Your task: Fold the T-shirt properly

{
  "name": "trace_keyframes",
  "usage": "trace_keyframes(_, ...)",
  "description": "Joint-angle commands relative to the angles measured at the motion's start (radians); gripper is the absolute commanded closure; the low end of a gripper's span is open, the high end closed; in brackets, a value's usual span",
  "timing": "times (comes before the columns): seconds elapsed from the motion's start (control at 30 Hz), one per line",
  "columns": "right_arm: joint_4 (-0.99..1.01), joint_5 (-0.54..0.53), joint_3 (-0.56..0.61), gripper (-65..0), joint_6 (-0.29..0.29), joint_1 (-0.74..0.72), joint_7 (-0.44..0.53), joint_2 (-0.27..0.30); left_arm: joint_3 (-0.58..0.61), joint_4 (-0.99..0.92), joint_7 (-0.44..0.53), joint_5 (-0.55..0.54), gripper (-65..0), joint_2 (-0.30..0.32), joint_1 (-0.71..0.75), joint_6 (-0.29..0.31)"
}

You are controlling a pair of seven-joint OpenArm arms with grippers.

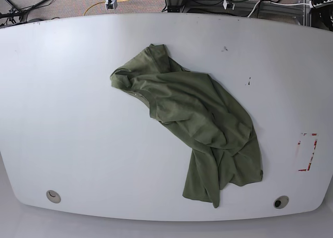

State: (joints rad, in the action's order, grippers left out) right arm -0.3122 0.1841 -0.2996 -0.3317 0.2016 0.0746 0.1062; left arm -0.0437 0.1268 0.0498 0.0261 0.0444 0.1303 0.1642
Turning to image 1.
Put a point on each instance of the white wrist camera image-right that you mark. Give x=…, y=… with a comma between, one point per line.
x=228, y=5

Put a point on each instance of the grey table grommet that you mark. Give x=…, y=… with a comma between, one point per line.
x=281, y=202
x=53, y=196

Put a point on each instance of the left grey table grommet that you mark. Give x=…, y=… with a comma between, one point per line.
x=53, y=196

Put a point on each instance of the red tape rectangle marking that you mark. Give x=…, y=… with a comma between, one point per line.
x=305, y=151

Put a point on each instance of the white power strip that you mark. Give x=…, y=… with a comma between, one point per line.
x=320, y=3

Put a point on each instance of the black tripod leg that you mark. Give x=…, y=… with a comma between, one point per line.
x=18, y=16

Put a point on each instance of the olive green T-shirt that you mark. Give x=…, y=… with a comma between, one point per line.
x=202, y=114

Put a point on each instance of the right grey table grommet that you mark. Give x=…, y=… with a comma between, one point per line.
x=281, y=202

